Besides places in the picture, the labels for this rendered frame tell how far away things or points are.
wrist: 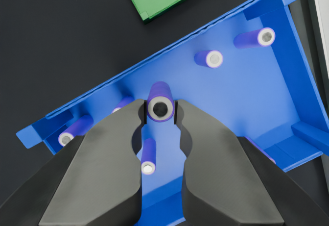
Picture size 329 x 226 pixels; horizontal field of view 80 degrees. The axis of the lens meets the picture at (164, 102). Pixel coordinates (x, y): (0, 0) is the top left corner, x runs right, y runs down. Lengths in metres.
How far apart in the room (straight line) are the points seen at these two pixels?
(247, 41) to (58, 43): 0.61
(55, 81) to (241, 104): 0.61
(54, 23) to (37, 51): 0.11
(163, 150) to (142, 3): 0.50
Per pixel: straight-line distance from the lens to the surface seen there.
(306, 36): 0.77
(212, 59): 0.21
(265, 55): 0.30
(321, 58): 0.70
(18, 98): 0.83
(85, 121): 0.27
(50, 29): 0.75
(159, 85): 0.16
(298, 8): 0.77
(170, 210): 0.32
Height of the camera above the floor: 0.67
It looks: 77 degrees down
